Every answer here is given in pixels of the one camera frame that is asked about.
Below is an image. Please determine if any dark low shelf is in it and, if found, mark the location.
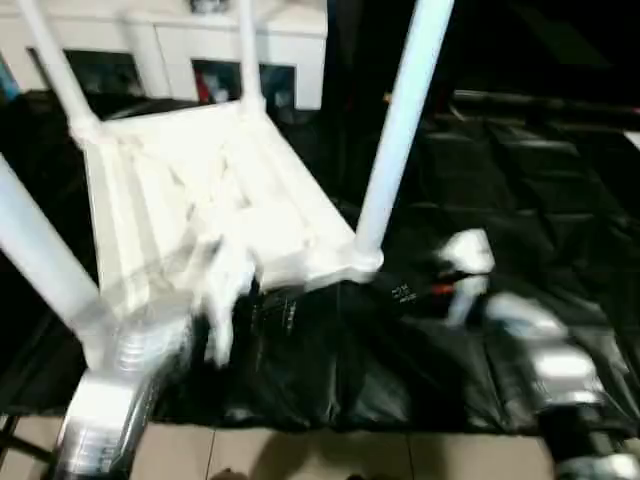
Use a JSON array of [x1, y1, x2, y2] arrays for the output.
[[451, 89, 640, 115]]

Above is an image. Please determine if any black work mat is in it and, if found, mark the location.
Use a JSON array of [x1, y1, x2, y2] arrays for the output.
[[0, 87, 640, 436]]

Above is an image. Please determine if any white glass-door cabinet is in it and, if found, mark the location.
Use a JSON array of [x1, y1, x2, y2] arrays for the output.
[[0, 0, 330, 112]]

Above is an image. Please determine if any white plastic table top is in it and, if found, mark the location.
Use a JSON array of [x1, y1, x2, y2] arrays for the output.
[[68, 97, 387, 322]]

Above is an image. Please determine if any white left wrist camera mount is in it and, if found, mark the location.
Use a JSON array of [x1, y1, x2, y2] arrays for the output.
[[196, 238, 262, 367]]

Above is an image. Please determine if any dark metal stand frame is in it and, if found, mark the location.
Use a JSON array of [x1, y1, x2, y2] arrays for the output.
[[0, 413, 57, 467]]

